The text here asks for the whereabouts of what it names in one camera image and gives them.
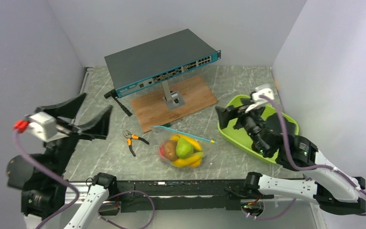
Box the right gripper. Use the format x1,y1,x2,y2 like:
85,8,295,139
215,97,271,156

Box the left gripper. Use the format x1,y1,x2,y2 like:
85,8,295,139
38,92,112,177

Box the yellow banana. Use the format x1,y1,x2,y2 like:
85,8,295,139
172,152,204,167
170,134,203,151

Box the green pear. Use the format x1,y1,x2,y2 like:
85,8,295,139
176,138,194,159

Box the clear zip top bag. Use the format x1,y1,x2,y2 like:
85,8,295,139
151,125,217,168

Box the orange yellow mango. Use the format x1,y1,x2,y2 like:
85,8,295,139
189,158,202,168

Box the brown kiwi fruit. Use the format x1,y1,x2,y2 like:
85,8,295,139
163,140,179,161

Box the red apple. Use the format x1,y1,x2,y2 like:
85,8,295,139
159,146,166,160

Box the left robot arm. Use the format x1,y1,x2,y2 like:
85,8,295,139
6,93,113,229

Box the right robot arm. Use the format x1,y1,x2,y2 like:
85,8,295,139
215,98,366,216

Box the green plastic tray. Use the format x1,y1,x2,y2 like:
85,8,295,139
218,105,299,164

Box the orange black pliers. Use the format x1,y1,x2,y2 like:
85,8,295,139
122,130,150,157

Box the wooden board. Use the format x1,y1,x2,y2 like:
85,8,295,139
131,75,218,133

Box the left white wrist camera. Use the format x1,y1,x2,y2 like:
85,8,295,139
13,114,57,142

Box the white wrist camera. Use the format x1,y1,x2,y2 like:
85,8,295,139
13,114,57,142
245,84,275,114

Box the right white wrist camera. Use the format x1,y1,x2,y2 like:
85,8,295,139
245,84,275,114

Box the grey metal stand bracket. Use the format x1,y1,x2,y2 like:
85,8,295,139
162,81,186,110

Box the green handled screwdriver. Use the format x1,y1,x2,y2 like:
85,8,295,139
164,118,183,127

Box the grey teal network switch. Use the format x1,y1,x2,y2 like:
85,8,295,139
104,29,221,99

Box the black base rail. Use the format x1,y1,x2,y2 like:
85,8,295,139
85,179,274,213

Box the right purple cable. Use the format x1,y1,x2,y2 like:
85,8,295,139
241,94,366,221

